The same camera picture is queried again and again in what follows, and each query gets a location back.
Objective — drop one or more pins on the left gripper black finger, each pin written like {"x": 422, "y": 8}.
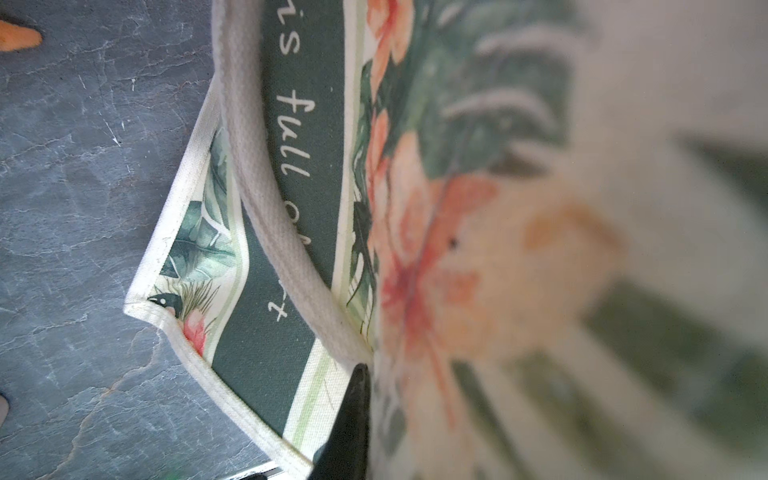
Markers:
{"x": 345, "y": 454}

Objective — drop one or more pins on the cream canvas tote bag leaves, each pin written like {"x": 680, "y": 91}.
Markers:
{"x": 542, "y": 225}

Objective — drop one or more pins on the orange plush fish toy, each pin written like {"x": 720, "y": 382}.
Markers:
{"x": 15, "y": 37}

